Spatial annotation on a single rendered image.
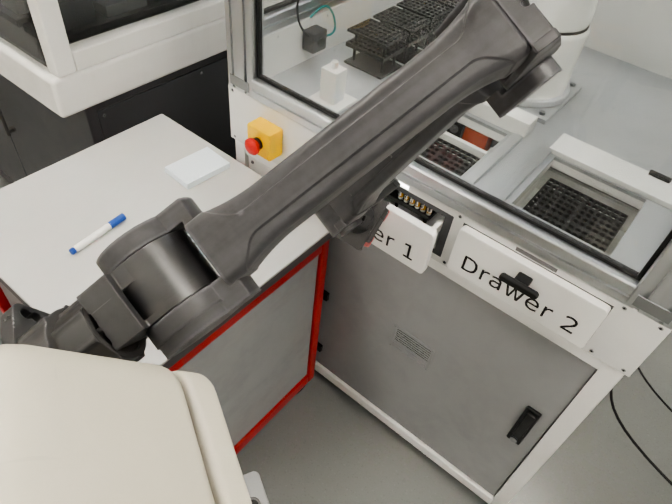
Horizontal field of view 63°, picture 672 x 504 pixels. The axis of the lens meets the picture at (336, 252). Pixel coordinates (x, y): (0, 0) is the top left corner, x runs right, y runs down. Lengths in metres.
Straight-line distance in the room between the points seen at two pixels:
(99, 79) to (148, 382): 1.28
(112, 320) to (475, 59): 0.35
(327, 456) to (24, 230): 1.04
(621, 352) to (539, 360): 0.19
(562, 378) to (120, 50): 1.29
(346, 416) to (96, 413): 1.55
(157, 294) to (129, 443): 0.19
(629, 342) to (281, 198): 0.77
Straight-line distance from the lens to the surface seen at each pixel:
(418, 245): 1.05
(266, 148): 1.26
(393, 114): 0.44
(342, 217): 0.78
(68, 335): 0.49
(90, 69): 1.54
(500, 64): 0.47
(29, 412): 0.28
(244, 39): 1.25
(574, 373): 1.20
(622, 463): 2.05
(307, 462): 1.75
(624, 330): 1.06
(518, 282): 1.01
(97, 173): 1.42
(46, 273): 1.21
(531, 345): 1.19
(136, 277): 0.47
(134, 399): 0.31
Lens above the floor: 1.61
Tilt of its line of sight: 46 degrees down
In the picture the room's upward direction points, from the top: 8 degrees clockwise
